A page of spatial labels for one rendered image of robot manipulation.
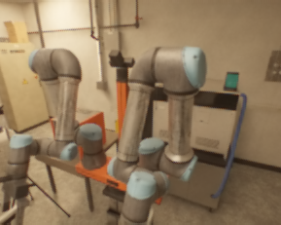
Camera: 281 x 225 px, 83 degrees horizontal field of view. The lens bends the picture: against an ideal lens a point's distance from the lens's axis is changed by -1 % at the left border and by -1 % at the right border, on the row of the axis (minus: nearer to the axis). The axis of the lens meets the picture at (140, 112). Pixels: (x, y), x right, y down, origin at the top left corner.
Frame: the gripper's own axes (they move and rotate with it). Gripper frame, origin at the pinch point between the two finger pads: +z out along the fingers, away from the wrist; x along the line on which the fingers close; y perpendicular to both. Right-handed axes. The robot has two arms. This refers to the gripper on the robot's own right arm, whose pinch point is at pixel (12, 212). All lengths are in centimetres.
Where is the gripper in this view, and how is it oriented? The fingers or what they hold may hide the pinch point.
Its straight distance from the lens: 91.6
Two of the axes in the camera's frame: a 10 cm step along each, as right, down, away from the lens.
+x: -8.3, -0.7, 5.5
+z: -1.2, 9.9, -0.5
